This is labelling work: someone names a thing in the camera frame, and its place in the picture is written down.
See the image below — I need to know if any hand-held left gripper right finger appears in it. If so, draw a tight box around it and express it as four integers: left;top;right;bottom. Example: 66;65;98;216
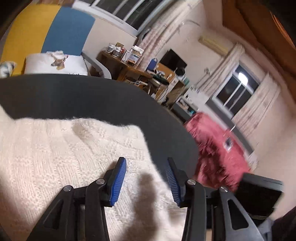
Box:
165;157;265;241

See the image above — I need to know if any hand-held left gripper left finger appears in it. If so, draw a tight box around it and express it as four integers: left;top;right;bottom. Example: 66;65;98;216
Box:
26;157;127;241

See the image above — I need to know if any white knit sweater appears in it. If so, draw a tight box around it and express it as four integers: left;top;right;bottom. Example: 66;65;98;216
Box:
0;105;188;241

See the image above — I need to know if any red ruffled blanket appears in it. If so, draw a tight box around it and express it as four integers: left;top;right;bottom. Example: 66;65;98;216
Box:
184;112;251;192

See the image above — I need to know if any grey low cabinet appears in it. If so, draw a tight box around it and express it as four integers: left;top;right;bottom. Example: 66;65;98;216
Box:
172;102;199;121

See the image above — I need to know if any black box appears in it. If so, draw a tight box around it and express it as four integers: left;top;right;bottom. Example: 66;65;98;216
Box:
233;173;285;219

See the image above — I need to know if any small sliding window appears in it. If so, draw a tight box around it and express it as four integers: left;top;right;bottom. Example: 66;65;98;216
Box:
211;65;260;115

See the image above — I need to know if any wooden chair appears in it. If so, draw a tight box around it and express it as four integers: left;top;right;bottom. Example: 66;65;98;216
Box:
150;62;176;98

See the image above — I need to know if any pale sheer curtain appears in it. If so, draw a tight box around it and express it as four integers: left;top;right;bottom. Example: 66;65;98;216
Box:
231;76;281;139
196;43;245;98

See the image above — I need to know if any wooden desk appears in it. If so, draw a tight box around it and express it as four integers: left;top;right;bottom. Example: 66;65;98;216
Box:
96;50;153;86

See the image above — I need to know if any blue bag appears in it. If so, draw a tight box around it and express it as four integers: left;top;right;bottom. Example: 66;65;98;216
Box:
146;58;158;72

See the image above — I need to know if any black flat television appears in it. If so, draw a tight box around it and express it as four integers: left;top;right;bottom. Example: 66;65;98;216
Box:
159;49;188;71

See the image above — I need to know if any cluster of jars and boxes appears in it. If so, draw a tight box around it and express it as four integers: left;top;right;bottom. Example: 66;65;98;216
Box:
106;42;141;64

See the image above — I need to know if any white deer print pillow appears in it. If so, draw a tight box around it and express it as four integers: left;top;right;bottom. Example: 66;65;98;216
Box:
24;50;89;76

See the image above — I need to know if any beige air conditioner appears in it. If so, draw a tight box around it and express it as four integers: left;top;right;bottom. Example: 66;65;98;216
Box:
198;36;229;56

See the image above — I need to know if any patterned beige curtain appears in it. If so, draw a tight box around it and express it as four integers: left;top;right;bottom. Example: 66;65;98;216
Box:
136;10;197;70

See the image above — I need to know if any geometric print pillow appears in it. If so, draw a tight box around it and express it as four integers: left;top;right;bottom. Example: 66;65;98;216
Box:
0;61;16;78

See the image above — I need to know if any grey yellow blue armchair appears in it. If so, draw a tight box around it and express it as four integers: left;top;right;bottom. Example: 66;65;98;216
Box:
0;3;112;80

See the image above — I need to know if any wide barred window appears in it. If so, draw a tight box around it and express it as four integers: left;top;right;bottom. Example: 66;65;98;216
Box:
73;0;162;30

